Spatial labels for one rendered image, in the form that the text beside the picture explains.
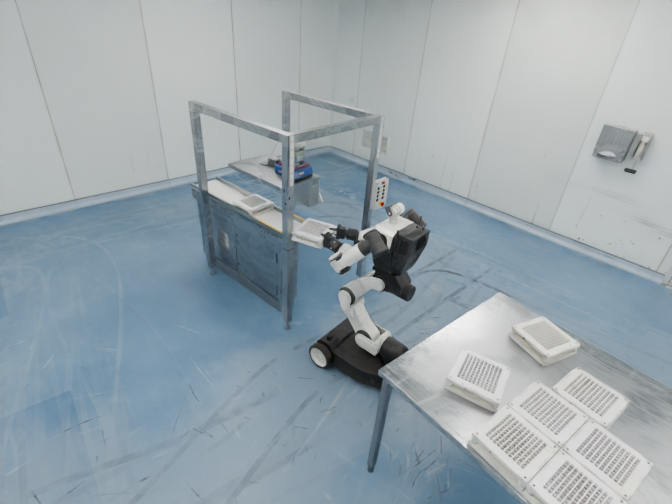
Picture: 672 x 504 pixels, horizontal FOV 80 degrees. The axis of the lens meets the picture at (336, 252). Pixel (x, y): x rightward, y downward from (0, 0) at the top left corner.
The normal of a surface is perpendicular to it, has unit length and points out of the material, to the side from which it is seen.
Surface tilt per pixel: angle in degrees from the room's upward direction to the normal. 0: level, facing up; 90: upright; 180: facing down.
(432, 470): 0
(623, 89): 90
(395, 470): 0
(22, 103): 90
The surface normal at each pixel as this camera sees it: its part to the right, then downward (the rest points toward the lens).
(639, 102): -0.73, 0.32
